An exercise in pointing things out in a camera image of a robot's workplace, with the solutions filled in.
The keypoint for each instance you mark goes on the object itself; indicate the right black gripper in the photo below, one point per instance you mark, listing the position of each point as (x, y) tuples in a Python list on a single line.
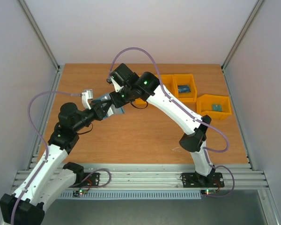
[(117, 100)]

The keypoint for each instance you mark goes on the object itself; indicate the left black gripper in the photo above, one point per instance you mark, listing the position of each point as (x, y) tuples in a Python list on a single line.
[(100, 112)]

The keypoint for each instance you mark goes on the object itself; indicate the teal card holder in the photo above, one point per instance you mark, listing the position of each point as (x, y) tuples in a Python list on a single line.
[(115, 110)]

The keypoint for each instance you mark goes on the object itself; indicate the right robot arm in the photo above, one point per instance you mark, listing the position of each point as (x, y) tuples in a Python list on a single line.
[(129, 87)]

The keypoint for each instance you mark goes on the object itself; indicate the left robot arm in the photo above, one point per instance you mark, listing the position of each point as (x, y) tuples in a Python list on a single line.
[(28, 204)]

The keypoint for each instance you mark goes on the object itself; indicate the card in middle bin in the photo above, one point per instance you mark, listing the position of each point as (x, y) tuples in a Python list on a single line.
[(184, 88)]

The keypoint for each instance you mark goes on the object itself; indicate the card in bin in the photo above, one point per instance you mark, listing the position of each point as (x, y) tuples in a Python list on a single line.
[(184, 88), (217, 107)]

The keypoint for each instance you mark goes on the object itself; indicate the card in right bin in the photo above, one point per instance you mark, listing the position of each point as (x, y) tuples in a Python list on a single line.
[(217, 107)]

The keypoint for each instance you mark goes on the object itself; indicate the middle yellow bin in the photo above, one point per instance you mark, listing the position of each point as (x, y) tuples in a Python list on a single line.
[(186, 79)]

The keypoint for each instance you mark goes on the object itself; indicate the left small circuit board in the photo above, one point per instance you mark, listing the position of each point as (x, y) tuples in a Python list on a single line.
[(79, 193)]

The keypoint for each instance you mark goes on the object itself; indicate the small circuit board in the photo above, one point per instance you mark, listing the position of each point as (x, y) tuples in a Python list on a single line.
[(79, 193), (208, 191)]

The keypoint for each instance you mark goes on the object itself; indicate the right yellow bin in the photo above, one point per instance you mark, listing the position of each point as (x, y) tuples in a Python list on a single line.
[(204, 106)]

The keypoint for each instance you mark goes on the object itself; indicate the right small circuit board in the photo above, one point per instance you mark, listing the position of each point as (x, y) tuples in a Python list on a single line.
[(208, 191)]

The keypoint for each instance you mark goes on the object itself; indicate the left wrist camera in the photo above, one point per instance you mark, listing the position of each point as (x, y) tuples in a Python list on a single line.
[(86, 95)]

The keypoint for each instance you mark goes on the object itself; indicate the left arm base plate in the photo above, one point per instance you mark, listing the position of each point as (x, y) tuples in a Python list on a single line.
[(92, 180)]

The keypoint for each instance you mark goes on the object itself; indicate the grey slotted cable duct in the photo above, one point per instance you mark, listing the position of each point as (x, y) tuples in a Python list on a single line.
[(132, 195)]

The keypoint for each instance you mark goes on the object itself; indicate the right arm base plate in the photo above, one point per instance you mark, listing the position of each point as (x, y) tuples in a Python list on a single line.
[(195, 180)]

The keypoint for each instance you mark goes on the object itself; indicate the right frame post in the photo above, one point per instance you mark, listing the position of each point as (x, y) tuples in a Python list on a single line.
[(244, 30)]

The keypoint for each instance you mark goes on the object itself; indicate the frame post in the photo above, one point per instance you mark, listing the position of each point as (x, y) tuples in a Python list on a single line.
[(244, 30), (27, 12)]

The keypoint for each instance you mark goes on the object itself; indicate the left frame post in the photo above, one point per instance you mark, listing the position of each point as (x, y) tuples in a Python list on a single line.
[(27, 12)]

